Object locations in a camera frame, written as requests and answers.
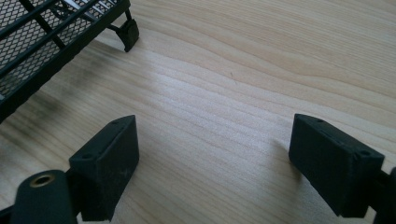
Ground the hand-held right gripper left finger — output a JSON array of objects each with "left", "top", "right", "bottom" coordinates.
[{"left": 68, "top": 114, "right": 140, "bottom": 222}]

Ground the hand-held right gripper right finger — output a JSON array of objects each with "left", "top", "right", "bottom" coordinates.
[{"left": 288, "top": 113, "right": 386, "bottom": 218}]

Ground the black metal mesh rack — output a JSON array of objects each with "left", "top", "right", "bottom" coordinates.
[{"left": 0, "top": 0, "right": 140, "bottom": 124}]

